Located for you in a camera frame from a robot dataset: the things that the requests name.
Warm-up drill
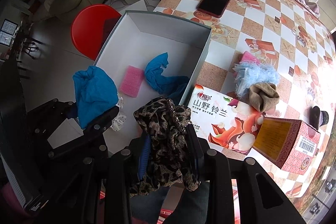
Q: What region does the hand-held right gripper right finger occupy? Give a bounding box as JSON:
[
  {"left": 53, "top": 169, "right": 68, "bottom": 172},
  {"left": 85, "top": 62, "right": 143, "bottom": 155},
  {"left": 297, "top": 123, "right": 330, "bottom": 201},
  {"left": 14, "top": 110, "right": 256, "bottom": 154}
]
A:
[{"left": 185, "top": 131, "right": 306, "bottom": 224}]

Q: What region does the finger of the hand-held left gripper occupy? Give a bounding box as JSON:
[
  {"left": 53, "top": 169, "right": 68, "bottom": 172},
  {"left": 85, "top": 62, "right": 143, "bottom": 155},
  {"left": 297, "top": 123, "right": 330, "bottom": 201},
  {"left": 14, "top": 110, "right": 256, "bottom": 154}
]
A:
[
  {"left": 26, "top": 99, "right": 78, "bottom": 140},
  {"left": 47, "top": 106, "right": 120, "bottom": 161}
]

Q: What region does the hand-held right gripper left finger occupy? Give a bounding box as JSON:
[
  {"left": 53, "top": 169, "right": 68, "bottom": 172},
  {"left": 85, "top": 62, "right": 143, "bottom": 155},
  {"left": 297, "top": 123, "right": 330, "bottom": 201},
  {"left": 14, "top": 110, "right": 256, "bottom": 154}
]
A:
[{"left": 104, "top": 135, "right": 158, "bottom": 224}]

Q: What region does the cream polka dot scrunchie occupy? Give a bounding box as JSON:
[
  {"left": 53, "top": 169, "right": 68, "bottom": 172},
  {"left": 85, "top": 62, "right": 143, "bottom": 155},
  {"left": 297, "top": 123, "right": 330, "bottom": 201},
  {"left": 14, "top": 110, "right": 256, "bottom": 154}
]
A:
[{"left": 112, "top": 94, "right": 127, "bottom": 131}]

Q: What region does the teal cloth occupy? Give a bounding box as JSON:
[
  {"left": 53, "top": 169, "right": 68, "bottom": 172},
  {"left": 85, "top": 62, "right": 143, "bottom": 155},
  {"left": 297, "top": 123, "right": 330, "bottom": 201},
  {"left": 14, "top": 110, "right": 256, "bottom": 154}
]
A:
[
  {"left": 144, "top": 52, "right": 191, "bottom": 101},
  {"left": 73, "top": 65, "right": 118, "bottom": 130}
]

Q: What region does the leopard print scrunchie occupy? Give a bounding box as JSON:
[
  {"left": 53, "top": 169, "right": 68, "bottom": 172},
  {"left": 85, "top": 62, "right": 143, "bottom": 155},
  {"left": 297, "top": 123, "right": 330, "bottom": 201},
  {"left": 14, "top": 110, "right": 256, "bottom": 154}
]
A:
[{"left": 129, "top": 97, "right": 201, "bottom": 195}]

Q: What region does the pink sponge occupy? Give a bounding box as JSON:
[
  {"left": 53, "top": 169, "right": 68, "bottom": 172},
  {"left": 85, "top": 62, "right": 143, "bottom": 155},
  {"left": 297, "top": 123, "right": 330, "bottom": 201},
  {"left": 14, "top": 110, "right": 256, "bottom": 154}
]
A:
[
  {"left": 240, "top": 51, "right": 261, "bottom": 65},
  {"left": 119, "top": 65, "right": 145, "bottom": 97}
]

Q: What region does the white cardboard box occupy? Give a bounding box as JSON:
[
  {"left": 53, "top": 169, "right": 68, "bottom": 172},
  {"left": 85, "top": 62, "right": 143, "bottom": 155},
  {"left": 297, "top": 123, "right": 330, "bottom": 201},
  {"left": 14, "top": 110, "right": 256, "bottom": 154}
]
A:
[{"left": 93, "top": 10, "right": 212, "bottom": 153}]

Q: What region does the floral tissue pack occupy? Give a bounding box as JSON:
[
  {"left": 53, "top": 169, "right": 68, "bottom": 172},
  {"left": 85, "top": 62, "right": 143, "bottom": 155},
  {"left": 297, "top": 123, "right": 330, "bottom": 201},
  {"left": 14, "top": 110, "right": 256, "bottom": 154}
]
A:
[{"left": 188, "top": 84, "right": 264, "bottom": 155}]

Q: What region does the beige scrunchie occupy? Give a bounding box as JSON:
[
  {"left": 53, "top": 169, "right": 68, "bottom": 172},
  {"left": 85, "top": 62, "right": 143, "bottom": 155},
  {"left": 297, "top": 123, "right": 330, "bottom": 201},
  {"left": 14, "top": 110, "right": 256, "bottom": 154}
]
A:
[{"left": 248, "top": 82, "right": 280, "bottom": 111}]

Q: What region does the pink patterned carton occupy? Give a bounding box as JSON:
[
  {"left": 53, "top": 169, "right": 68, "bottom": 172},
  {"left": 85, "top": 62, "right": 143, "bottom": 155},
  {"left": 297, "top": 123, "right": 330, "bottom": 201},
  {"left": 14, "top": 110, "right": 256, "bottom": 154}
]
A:
[{"left": 252, "top": 116, "right": 321, "bottom": 170}]

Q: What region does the red plastic stool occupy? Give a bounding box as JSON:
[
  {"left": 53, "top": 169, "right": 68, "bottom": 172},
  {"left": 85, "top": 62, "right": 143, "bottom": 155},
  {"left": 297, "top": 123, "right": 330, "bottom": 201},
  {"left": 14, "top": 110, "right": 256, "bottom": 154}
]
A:
[{"left": 71, "top": 4, "right": 122, "bottom": 60}]

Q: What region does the light blue fluffy scrunchie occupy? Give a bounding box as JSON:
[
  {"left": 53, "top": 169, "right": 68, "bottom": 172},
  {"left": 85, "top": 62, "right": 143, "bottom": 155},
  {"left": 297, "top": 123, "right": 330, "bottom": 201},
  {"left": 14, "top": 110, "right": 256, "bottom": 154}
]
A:
[{"left": 232, "top": 60, "right": 281, "bottom": 97}]

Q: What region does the small black cap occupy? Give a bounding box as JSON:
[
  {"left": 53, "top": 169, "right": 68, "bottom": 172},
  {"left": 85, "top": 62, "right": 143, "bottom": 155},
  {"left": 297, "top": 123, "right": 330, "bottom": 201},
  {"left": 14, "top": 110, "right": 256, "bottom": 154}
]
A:
[{"left": 308, "top": 105, "right": 329, "bottom": 130}]

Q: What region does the white flat board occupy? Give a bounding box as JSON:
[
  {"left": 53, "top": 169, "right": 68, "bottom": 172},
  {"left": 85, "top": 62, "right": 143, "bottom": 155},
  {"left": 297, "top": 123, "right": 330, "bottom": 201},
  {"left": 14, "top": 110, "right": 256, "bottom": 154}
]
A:
[{"left": 115, "top": 0, "right": 155, "bottom": 14}]

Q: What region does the checkered tablecloth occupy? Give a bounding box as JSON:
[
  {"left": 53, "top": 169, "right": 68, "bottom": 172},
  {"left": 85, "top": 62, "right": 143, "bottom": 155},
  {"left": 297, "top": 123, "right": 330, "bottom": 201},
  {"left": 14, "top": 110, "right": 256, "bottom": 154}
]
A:
[{"left": 154, "top": 0, "right": 336, "bottom": 203}]

